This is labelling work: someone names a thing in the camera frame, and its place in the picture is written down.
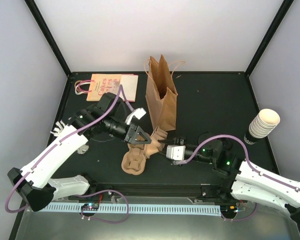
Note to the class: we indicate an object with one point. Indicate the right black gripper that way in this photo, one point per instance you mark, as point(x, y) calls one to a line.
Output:
point(179, 141)

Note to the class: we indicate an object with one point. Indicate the white plastic cutlery bundle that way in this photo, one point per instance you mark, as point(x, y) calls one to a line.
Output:
point(61, 130)

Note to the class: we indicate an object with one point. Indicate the brown pulp cup carrier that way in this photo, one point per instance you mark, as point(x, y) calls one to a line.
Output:
point(156, 145)
point(134, 161)

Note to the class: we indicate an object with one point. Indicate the brown paper bag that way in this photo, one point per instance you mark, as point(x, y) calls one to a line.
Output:
point(161, 93)

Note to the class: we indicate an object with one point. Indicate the black coffee cup lid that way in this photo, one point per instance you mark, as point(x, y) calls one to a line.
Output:
point(227, 144)
point(203, 137)

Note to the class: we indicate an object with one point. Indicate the perforated white metal rail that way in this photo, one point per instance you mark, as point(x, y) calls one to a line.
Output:
point(146, 209)

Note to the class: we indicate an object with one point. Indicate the stack of white paper cups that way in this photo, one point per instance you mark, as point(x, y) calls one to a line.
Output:
point(264, 123)

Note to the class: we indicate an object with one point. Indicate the printed orange paper bag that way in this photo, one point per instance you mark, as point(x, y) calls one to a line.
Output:
point(101, 83)

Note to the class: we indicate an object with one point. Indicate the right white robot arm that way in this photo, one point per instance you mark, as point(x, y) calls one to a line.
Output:
point(242, 179)

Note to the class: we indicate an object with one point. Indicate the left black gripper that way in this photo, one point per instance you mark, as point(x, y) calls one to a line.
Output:
point(131, 134)

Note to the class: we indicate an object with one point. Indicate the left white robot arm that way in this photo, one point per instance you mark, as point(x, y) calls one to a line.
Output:
point(34, 182)

